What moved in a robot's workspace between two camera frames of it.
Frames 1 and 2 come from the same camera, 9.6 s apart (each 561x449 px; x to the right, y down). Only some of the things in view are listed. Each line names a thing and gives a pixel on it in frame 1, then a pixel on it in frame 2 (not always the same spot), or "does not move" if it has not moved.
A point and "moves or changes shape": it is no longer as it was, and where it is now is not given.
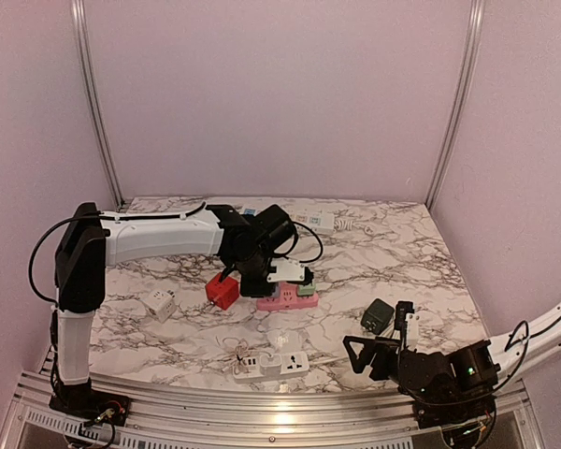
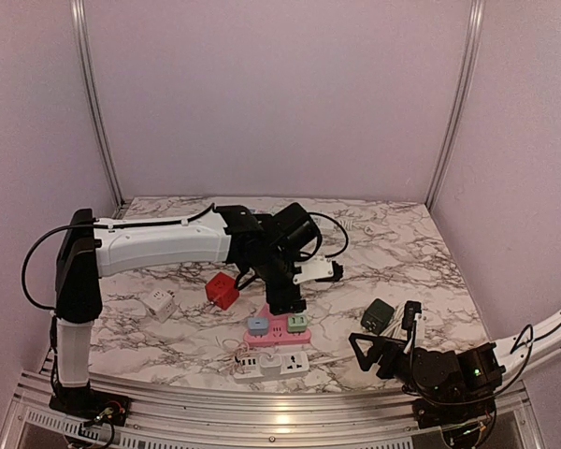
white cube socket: [160, 303] does not move
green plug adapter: [307, 290] to [296, 324]
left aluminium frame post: [79, 25] does not move
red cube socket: [222, 294] does not move
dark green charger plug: [377, 316] does not move
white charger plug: [266, 360] does not move
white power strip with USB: [249, 369] does not move
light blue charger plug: [277, 292] moves or changes shape
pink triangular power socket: [288, 299] moves or changes shape
